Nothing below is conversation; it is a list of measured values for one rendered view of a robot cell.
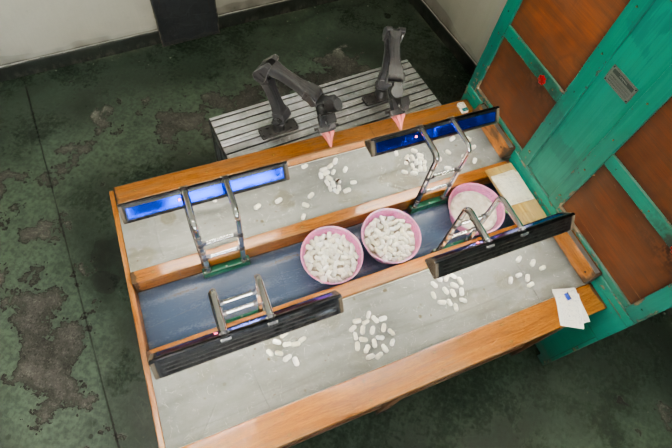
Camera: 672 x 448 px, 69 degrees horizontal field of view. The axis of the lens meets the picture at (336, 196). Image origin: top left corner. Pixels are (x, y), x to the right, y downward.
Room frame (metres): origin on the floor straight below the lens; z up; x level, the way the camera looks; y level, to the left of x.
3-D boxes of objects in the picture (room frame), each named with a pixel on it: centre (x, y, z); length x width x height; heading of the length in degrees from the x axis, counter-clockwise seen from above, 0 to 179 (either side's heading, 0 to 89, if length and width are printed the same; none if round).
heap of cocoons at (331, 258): (0.87, -0.03, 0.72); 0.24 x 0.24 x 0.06
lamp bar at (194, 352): (0.41, 0.18, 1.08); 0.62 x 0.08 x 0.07; 121
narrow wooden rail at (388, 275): (0.79, -0.21, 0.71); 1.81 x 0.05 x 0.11; 121
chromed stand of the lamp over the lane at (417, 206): (1.32, -0.39, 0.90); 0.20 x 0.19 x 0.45; 121
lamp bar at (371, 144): (1.39, -0.36, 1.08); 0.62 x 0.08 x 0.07; 121
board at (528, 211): (1.35, -0.83, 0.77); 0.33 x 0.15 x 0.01; 31
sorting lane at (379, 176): (1.22, 0.05, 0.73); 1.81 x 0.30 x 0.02; 121
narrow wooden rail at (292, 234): (1.06, -0.05, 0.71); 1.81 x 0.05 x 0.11; 121
